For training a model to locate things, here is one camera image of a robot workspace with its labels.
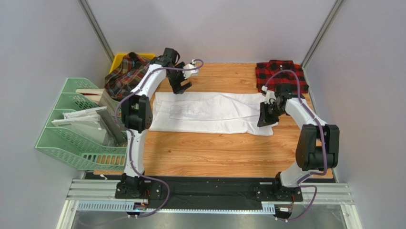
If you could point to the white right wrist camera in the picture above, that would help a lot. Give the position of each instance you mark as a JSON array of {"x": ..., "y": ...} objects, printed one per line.
[{"x": 269, "y": 96}]

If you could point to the left aluminium corner post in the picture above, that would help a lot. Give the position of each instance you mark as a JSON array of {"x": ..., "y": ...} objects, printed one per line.
[{"x": 87, "y": 10}]

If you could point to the aluminium corner post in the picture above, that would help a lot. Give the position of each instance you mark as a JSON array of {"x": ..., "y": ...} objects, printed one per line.
[
  {"x": 334, "y": 11},
  {"x": 87, "y": 10}
]

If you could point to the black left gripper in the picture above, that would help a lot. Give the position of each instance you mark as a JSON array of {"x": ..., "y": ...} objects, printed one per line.
[{"x": 177, "y": 88}]

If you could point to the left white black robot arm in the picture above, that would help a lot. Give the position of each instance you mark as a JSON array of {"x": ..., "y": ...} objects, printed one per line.
[{"x": 136, "y": 116}]

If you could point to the right aluminium corner post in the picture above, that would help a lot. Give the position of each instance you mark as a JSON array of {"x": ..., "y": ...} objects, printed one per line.
[{"x": 334, "y": 11}]

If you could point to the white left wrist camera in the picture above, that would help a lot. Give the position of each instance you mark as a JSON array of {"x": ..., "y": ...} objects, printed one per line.
[{"x": 190, "y": 70}]

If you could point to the red black plaid folded shirt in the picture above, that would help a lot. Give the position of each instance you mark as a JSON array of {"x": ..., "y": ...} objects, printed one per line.
[{"x": 265, "y": 70}]

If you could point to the aluminium rail frame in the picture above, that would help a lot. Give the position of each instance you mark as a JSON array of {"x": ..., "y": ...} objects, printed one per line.
[{"x": 80, "y": 197}]

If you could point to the white long sleeve shirt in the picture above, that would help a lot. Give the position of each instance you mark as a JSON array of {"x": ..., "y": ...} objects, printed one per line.
[{"x": 208, "y": 112}]

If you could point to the papers in file rack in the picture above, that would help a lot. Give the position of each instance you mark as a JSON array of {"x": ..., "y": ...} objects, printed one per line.
[{"x": 89, "y": 113}]

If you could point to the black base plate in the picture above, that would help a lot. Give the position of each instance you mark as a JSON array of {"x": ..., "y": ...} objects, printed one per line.
[{"x": 199, "y": 193}]

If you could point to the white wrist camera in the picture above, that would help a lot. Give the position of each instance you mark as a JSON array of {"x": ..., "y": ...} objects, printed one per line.
[
  {"x": 190, "y": 70},
  {"x": 269, "y": 96}
]

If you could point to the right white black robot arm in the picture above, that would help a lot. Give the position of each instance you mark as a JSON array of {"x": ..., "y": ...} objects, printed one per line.
[{"x": 318, "y": 144}]

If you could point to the green mesh file rack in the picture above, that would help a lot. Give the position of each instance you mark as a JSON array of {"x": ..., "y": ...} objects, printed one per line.
[{"x": 71, "y": 148}]

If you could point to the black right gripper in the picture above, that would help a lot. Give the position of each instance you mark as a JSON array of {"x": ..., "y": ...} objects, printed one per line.
[{"x": 268, "y": 113}]

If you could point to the multicolour plaid shirt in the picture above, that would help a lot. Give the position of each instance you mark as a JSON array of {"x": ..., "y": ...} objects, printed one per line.
[{"x": 126, "y": 76}]

